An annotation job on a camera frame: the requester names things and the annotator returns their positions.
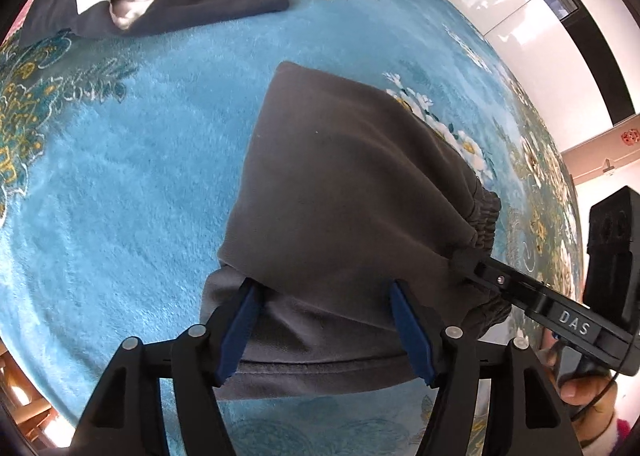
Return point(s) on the pink door with red sign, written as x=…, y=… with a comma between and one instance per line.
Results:
x=606, y=152

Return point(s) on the blue floral bed blanket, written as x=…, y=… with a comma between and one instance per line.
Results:
x=121, y=160

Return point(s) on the person's right hand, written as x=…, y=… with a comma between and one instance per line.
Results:
x=594, y=395

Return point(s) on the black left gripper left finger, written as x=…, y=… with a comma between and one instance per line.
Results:
x=124, y=414

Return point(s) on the orange wooden headboard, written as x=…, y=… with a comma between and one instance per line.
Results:
x=27, y=407

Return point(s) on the grey fleece trousers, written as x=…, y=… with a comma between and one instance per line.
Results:
x=344, y=191

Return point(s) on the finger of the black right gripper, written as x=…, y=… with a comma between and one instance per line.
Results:
x=481, y=269

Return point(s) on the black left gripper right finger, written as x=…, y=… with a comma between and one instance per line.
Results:
x=525, y=413

